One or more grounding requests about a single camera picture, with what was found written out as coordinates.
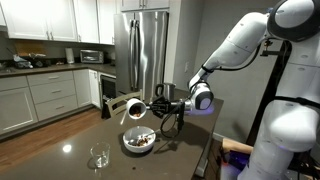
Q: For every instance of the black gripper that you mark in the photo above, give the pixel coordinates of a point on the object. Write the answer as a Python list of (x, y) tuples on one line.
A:
[(175, 106)]

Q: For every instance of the brown cereal pieces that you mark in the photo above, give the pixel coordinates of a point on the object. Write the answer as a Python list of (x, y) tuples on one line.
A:
[(135, 111), (140, 141)]

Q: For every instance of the white ceramic mug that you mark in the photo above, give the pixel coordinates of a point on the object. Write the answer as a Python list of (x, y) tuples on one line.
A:
[(135, 108)]

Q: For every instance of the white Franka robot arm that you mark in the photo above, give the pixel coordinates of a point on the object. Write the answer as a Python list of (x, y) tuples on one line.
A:
[(293, 126)]

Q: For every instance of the white ceramic bowl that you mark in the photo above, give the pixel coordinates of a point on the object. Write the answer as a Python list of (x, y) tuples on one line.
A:
[(133, 145)]

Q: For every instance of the small cereal crumb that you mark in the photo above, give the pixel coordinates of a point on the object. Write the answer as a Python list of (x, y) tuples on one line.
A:
[(133, 167)]

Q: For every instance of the stainless steel electric kettle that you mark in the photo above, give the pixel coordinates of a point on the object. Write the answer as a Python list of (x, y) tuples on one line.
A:
[(168, 91)]

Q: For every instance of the metal spoon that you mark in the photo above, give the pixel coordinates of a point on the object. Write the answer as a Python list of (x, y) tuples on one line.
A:
[(151, 133)]

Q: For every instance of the light wooden chair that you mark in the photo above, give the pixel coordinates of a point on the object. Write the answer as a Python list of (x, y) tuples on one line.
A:
[(109, 108)]

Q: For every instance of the black undercounter appliance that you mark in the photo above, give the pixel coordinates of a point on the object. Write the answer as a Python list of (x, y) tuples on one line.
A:
[(108, 90)]

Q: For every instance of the stainless steel refrigerator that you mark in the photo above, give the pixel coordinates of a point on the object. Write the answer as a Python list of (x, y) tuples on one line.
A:
[(146, 40)]

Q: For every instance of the clear drinking glass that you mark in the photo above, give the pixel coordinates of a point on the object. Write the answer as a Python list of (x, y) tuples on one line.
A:
[(100, 156)]

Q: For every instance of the silver toaster oven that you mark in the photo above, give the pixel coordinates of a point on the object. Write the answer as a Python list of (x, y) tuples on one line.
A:
[(91, 56)]

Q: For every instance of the white paper towel roll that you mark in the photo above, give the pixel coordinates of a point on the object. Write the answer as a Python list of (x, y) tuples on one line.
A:
[(69, 55)]

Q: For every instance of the white cabinets above refrigerator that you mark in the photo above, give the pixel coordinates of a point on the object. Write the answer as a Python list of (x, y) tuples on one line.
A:
[(143, 4)]

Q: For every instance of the white lower kitchen cabinets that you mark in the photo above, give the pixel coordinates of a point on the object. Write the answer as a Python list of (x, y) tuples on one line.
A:
[(50, 93)]

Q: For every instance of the white kitchen cabinets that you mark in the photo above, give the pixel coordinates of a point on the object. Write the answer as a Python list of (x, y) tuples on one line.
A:
[(50, 93), (40, 20)]

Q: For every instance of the dark kitchen countertop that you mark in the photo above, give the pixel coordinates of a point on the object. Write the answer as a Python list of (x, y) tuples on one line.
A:
[(50, 68)]

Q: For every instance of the cluttered dish rack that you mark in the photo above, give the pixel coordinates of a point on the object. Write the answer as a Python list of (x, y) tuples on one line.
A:
[(23, 62)]

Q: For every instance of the wooden cutting board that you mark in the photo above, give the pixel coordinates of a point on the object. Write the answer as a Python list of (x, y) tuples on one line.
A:
[(26, 46)]

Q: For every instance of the white upper kitchen cabinets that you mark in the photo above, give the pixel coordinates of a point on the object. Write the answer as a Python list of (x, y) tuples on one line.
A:
[(40, 20)]

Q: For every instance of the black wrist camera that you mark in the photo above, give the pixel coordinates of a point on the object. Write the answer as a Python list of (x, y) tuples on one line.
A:
[(180, 116)]

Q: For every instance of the black camera stand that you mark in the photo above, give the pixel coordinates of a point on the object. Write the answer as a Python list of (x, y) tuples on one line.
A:
[(266, 96)]

